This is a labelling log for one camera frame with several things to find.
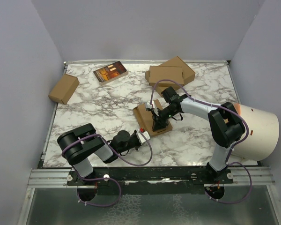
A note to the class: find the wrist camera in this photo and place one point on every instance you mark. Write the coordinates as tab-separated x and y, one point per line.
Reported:
150	106
142	135

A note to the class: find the white cylinder drum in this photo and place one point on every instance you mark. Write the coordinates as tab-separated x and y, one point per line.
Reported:
263	133

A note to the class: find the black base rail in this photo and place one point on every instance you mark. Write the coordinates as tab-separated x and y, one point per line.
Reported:
149	180

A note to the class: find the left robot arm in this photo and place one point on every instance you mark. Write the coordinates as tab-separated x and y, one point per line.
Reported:
78	144

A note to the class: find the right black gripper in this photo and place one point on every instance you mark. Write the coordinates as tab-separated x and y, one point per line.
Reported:
159	123

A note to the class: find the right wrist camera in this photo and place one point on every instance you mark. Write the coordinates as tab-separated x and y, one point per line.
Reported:
150	106

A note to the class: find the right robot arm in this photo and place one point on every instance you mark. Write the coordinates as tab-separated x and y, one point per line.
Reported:
227	127

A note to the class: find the small closed cardboard box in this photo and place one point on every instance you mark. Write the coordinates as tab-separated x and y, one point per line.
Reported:
64	89

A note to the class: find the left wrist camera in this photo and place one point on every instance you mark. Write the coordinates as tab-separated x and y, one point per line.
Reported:
142	135

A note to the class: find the dark orange book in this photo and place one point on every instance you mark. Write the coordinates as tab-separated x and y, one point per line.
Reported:
110	73

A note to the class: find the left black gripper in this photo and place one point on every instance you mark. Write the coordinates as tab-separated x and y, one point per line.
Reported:
134	133

